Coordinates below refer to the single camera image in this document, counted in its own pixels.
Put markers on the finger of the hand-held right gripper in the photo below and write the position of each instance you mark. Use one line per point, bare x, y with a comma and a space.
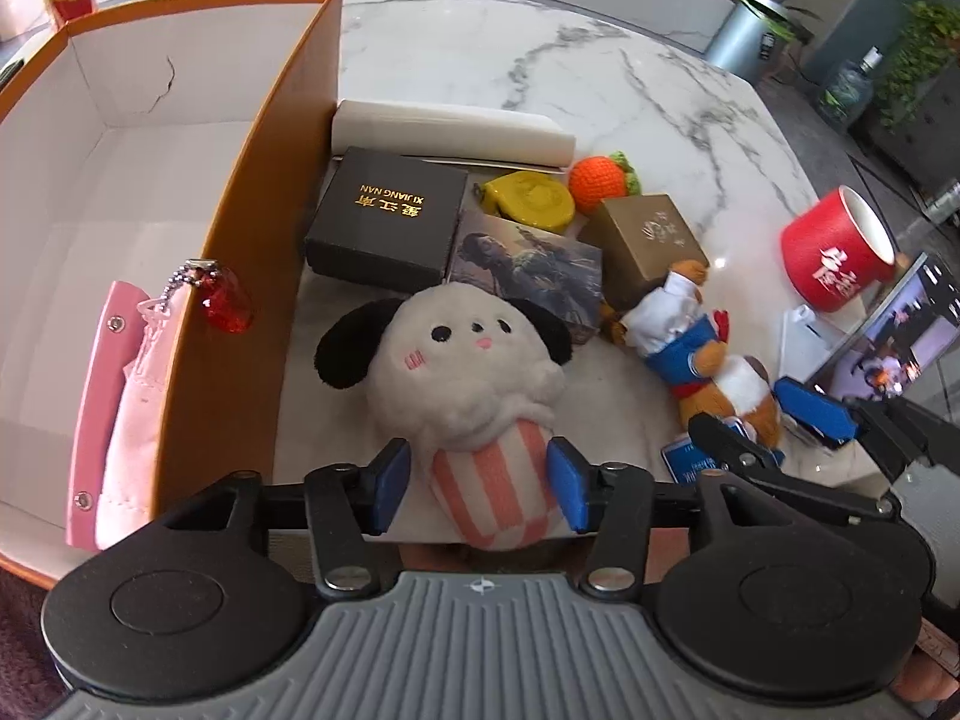
742, 454
814, 409

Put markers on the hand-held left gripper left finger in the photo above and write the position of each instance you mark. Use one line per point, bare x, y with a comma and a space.
390, 484

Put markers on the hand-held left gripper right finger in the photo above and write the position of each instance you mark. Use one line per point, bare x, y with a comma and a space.
568, 487

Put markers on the white plush dog toy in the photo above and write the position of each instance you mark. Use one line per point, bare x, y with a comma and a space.
465, 367

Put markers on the bear plush toy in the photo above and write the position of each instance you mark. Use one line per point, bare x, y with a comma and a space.
675, 330

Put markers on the gold gift box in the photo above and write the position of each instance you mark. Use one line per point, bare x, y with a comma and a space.
645, 240

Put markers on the orange cardboard box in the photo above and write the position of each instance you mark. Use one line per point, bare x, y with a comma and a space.
247, 277

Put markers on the long white box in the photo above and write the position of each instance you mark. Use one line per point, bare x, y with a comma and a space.
450, 135

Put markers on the blue card pack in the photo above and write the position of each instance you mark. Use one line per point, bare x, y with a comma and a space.
682, 463

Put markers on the grey tablet stand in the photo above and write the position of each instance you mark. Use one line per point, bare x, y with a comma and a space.
799, 345

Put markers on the tablet screen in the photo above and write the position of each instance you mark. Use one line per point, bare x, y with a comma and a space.
892, 337

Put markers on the red cup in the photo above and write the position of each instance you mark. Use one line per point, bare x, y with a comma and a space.
825, 255

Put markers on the printed picture box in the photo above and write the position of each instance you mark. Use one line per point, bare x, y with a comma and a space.
525, 262

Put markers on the pink fabric pouch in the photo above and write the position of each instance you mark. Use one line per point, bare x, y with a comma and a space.
135, 450

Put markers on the black gift box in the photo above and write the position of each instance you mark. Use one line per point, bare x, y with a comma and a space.
382, 225

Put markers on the yellow tape measure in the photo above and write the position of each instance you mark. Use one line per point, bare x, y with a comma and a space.
532, 199

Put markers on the orange crochet ball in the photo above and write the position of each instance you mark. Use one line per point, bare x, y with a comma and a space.
596, 184

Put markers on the large water bottle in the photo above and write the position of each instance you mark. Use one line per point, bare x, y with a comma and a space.
847, 94

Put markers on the grey trash bin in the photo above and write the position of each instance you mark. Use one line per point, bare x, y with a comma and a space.
742, 37

